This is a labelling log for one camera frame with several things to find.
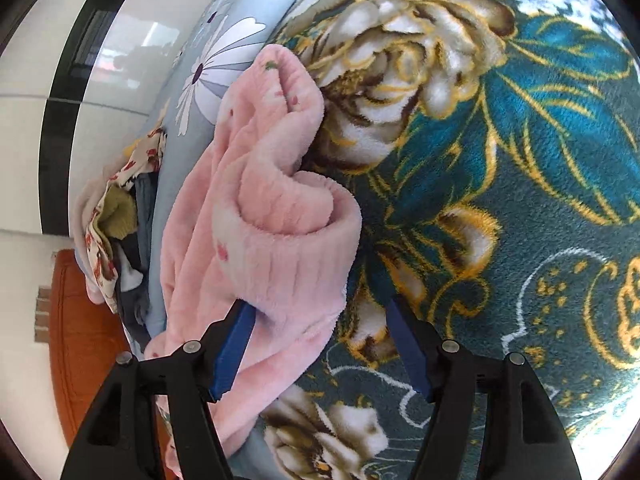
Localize pale beige cloth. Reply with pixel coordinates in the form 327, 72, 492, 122
70, 160, 126, 306

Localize pink fleece garment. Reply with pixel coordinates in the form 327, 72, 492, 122
145, 44, 363, 480

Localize white garment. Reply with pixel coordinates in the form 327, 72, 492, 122
121, 260, 143, 292

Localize orange wooden bed frame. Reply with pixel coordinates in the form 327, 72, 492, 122
49, 249, 171, 480

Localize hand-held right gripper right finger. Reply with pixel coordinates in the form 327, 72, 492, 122
385, 295, 583, 480

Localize pile of mixed clothes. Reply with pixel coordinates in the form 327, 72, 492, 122
82, 127, 168, 311

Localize olive green garment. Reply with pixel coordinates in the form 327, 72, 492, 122
97, 187, 138, 238

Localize grey garment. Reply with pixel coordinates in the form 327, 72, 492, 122
115, 172, 157, 331

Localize light blue daisy quilt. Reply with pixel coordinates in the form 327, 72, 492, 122
124, 0, 330, 356

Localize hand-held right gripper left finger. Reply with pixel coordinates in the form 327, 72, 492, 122
60, 300, 258, 480

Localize teal floral plush blanket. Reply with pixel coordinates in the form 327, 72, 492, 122
225, 0, 640, 480

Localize white glossy wardrobe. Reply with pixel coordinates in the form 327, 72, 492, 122
0, 0, 226, 241

